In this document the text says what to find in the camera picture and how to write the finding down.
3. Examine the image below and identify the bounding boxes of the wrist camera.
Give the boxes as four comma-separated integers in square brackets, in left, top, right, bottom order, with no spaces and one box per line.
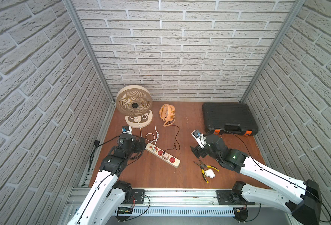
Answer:
[122,126,132,135]
[192,130,206,149]

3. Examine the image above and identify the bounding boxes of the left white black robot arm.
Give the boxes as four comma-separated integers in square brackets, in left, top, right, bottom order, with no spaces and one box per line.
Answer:
[68,133,146,225]

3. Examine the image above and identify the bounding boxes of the black plastic tool case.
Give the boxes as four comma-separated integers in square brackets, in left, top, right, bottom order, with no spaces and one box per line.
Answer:
[202,102,259,136]

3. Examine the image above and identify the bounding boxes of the yellow handled pliers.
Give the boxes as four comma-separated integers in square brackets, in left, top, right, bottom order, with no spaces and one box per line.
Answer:
[194,158,220,184]

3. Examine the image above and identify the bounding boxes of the black power strip cord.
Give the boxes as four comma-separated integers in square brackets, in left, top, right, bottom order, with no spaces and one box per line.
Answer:
[81,134,148,188]

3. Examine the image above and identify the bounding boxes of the small orange desk fan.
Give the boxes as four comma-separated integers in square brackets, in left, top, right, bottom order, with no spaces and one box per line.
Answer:
[159,104,175,127]

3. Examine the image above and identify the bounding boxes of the left small circuit board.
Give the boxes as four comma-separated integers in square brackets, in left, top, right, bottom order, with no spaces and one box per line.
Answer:
[116,207,133,216]

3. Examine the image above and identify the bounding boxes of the white pipe elbow fitting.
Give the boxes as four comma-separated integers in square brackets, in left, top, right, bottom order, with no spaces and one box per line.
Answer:
[204,169,216,179]

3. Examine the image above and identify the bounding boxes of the right small round controller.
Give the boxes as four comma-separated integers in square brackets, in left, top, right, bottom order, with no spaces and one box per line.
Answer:
[233,208,248,223]

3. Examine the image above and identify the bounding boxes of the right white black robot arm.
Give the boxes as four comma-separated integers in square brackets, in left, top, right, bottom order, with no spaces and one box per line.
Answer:
[191,130,323,225]

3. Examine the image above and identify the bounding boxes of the large beige desk fan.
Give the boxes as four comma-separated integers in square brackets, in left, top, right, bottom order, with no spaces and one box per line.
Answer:
[115,85,153,128]

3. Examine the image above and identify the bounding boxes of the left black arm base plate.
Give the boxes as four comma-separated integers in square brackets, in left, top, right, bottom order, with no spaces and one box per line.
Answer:
[122,189,145,205]

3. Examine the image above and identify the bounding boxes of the aluminium front frame rail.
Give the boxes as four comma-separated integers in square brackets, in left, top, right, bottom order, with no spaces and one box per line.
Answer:
[65,187,298,209]

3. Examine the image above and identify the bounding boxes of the beige red power strip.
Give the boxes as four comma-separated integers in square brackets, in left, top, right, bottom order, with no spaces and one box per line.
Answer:
[146,143,180,168]

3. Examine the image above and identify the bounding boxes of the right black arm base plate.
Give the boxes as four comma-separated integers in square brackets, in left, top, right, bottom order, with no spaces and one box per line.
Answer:
[216,190,255,205]

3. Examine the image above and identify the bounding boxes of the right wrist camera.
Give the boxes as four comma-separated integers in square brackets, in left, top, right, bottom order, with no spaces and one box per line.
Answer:
[192,130,206,149]

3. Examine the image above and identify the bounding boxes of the white slotted cable duct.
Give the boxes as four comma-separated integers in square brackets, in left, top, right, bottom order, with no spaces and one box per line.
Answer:
[113,206,235,217]

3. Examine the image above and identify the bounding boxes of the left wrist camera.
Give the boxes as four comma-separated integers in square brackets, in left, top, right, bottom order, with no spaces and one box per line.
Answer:
[122,126,132,135]

